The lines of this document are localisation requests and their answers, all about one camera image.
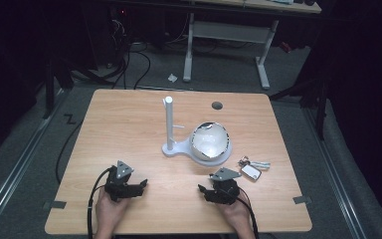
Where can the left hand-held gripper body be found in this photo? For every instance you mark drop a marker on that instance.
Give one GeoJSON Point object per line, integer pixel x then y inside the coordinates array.
{"type": "Point", "coordinates": [121, 186]}

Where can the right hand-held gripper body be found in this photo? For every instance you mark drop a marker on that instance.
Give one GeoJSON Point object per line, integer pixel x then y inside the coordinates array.
{"type": "Point", "coordinates": [226, 192]}

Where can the person's right hand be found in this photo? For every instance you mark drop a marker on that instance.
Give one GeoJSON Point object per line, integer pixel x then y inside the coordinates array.
{"type": "Point", "coordinates": [233, 214]}

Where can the person's left hand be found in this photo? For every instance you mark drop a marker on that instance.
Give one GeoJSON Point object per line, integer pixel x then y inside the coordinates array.
{"type": "Point", "coordinates": [109, 212]}

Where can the key bunch with white tag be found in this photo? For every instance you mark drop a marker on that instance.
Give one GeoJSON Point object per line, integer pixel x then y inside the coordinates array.
{"type": "Point", "coordinates": [251, 172]}

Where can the shiny silver bowl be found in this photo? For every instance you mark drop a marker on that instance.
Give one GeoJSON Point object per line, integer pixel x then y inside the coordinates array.
{"type": "Point", "coordinates": [209, 141]}

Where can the white stand with pole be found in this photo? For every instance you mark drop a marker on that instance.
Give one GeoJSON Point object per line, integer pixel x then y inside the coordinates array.
{"type": "Point", "coordinates": [169, 122]}

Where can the grey tape strip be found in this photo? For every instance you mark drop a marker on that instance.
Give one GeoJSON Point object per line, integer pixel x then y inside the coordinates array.
{"type": "Point", "coordinates": [301, 199]}
{"type": "Point", "coordinates": [55, 204]}

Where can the crumpled white paper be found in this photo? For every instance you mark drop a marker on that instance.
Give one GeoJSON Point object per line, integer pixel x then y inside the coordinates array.
{"type": "Point", "coordinates": [172, 78]}

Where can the black metal stand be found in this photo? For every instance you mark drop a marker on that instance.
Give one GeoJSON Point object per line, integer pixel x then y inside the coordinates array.
{"type": "Point", "coordinates": [49, 89]}
{"type": "Point", "coordinates": [320, 109]}

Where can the dark computer case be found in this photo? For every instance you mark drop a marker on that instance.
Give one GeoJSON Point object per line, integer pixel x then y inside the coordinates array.
{"type": "Point", "coordinates": [117, 36]}

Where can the small red object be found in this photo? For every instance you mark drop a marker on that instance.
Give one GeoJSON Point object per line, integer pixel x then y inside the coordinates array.
{"type": "Point", "coordinates": [286, 47]}

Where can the desk with white legs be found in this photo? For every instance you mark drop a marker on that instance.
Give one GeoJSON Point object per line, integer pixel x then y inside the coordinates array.
{"type": "Point", "coordinates": [227, 32]}

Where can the metal floor rail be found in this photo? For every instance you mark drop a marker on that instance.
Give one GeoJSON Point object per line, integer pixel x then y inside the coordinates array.
{"type": "Point", "coordinates": [20, 159]}
{"type": "Point", "coordinates": [336, 179]}

